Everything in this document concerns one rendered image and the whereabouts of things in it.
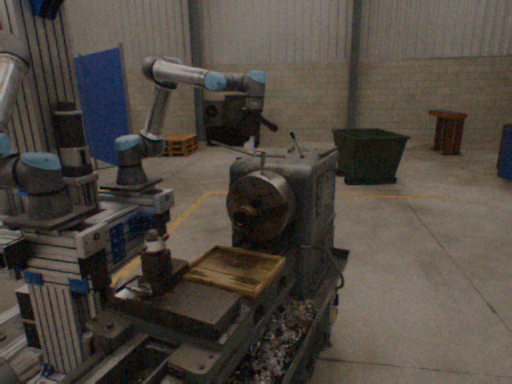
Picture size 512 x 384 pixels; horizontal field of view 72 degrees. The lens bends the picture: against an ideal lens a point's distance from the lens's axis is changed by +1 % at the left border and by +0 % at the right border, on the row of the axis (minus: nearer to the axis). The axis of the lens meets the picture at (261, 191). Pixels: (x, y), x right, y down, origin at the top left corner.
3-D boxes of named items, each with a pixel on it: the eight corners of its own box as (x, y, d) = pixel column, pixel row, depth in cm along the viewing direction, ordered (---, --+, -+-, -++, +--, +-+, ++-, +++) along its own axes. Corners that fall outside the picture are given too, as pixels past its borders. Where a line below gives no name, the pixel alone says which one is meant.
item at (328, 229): (271, 309, 266) (270, 201, 242) (333, 326, 247) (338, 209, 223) (232, 363, 214) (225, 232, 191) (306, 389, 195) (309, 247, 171)
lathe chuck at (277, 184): (233, 225, 180) (236, 166, 170) (290, 241, 168) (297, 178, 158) (224, 231, 172) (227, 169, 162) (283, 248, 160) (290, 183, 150)
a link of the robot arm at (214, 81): (128, 51, 153) (220, 67, 132) (147, 53, 162) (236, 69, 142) (128, 79, 157) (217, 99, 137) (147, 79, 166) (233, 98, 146)
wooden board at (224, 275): (216, 251, 168) (215, 243, 167) (285, 265, 153) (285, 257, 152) (176, 281, 142) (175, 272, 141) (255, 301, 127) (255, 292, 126)
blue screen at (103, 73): (51, 160, 880) (32, 60, 815) (85, 155, 933) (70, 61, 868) (115, 191, 590) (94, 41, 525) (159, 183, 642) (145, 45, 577)
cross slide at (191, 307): (142, 279, 132) (141, 269, 131) (242, 307, 114) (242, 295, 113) (106, 303, 117) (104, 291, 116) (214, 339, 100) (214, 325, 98)
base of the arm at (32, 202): (17, 218, 130) (12, 192, 127) (52, 205, 144) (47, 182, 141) (50, 222, 126) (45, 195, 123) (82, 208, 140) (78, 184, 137)
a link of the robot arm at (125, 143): (111, 164, 175) (108, 137, 171) (133, 159, 187) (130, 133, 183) (128, 166, 170) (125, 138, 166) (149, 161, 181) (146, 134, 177)
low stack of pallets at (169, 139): (171, 149, 1020) (169, 134, 1007) (200, 149, 1011) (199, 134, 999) (154, 157, 900) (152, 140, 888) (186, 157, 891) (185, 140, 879)
